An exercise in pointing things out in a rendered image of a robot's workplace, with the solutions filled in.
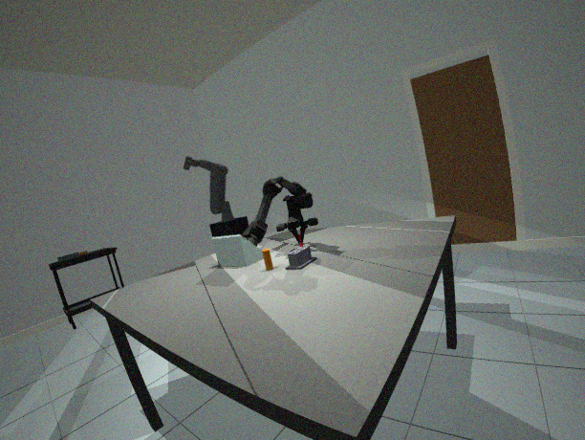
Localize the orange cylinder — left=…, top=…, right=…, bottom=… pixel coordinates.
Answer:
left=262, top=249, right=273, bottom=271

